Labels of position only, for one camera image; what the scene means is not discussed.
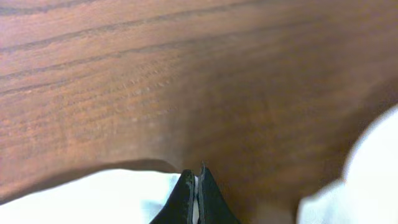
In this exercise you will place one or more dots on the white printed t-shirt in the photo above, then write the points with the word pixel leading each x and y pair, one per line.
pixel 110 196

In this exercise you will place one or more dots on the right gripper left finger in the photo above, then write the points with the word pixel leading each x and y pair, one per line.
pixel 178 208

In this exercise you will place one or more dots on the crumpled white garment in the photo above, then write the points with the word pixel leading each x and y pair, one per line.
pixel 367 190

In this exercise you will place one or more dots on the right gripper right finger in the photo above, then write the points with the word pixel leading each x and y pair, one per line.
pixel 212 206

